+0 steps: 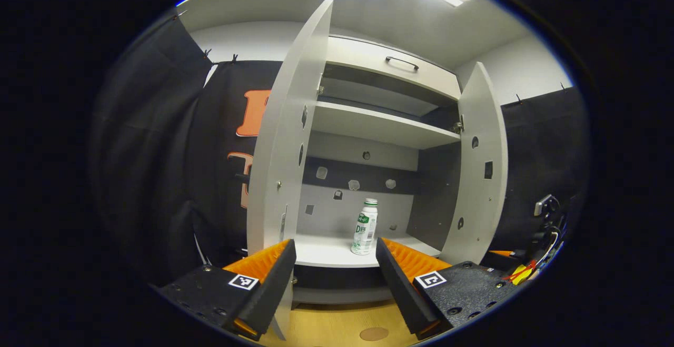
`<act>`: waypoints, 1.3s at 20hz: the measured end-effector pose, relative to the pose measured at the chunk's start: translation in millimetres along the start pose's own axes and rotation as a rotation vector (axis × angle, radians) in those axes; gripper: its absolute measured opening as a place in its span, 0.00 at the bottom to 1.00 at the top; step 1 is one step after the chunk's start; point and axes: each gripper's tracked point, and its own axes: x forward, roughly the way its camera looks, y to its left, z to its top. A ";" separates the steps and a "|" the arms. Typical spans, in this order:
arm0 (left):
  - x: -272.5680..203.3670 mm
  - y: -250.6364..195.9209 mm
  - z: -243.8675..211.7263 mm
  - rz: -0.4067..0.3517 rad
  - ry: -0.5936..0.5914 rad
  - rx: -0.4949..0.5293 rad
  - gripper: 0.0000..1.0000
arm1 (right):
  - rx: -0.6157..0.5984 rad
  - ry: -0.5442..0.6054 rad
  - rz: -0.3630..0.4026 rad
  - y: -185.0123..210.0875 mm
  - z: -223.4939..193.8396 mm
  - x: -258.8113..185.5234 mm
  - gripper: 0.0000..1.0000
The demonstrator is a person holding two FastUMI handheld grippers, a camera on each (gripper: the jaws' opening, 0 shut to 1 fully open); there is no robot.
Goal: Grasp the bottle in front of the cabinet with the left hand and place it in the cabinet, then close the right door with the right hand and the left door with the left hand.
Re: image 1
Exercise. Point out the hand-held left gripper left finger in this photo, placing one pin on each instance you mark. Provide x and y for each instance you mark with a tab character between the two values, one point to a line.
268	294

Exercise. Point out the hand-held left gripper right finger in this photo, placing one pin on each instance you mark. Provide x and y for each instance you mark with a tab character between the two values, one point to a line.
403	289

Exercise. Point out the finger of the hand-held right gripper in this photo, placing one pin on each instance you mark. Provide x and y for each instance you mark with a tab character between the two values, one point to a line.
500	253

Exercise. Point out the white cabinet door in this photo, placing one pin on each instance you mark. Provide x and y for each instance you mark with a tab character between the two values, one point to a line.
474	205
284	126

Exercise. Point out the white plastic bottle green label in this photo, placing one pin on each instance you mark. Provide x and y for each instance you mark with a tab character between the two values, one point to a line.
364	231

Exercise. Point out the round wooden coaster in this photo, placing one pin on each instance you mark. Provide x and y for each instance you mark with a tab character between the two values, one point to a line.
374	334

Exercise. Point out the white and grey cabinet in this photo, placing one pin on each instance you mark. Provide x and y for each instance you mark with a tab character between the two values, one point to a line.
368	120

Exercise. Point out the black backdrop cloth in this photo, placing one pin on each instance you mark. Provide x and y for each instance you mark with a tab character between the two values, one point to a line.
152	152

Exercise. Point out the white cabinet drawer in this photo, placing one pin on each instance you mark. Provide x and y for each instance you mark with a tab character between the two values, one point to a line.
358	55

